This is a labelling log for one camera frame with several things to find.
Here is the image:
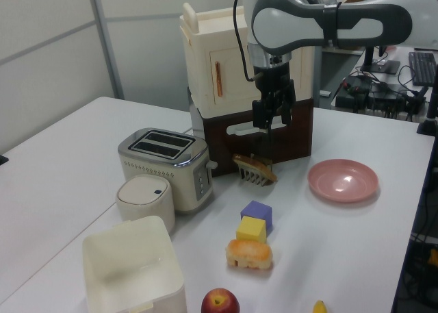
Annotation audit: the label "purple foam cube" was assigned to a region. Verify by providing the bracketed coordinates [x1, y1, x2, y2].
[240, 199, 273, 232]

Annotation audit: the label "black monitor stand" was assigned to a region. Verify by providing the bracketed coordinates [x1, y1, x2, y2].
[359, 45, 401, 75]

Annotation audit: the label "open cream plastic container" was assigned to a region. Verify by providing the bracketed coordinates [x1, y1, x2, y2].
[81, 215, 188, 313]

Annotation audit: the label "black power devices with cables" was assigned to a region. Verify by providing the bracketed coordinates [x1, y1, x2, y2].
[337, 73, 428, 122]

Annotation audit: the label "red apple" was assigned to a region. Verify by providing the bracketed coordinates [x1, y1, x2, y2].
[201, 288, 240, 313]

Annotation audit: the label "yellow foam cube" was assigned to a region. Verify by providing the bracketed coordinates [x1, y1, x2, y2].
[235, 216, 268, 245]

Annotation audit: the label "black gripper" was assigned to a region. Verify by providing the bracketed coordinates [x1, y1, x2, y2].
[252, 61, 296, 131]

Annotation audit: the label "cream chrome toaster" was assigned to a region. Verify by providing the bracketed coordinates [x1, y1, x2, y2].
[118, 127, 218, 215]

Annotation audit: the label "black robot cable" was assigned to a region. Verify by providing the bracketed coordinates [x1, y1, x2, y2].
[233, 0, 264, 83]

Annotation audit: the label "pink plate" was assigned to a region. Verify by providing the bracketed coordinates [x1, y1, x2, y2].
[307, 158, 380, 203]

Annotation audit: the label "black keyboard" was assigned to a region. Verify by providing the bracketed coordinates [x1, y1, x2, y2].
[409, 51, 438, 87]

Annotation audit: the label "black clamp pole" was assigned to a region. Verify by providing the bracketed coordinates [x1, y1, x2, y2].
[416, 83, 438, 138]

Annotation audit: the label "brown bread slice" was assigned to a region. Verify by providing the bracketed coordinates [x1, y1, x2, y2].
[232, 153, 279, 183]

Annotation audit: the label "dark brown wooden box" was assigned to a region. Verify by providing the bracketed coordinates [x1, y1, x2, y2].
[186, 86, 315, 177]

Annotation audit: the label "toasted bread roll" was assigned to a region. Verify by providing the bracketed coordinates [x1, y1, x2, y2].
[224, 238, 274, 270]

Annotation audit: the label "brass toast rack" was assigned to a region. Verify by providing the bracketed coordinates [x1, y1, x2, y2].
[235, 153, 274, 188]

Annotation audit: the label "small cream lidded bin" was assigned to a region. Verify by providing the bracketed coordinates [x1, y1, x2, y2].
[115, 175, 176, 234]

